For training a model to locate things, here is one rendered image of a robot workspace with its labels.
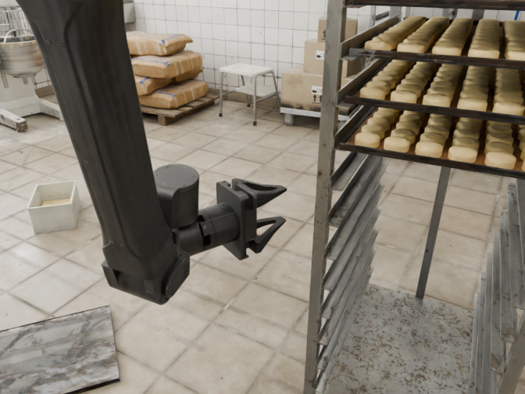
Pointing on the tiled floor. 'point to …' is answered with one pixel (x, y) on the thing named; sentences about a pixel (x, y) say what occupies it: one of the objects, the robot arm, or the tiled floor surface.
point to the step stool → (250, 84)
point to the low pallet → (166, 116)
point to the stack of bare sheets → (60, 354)
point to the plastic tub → (55, 207)
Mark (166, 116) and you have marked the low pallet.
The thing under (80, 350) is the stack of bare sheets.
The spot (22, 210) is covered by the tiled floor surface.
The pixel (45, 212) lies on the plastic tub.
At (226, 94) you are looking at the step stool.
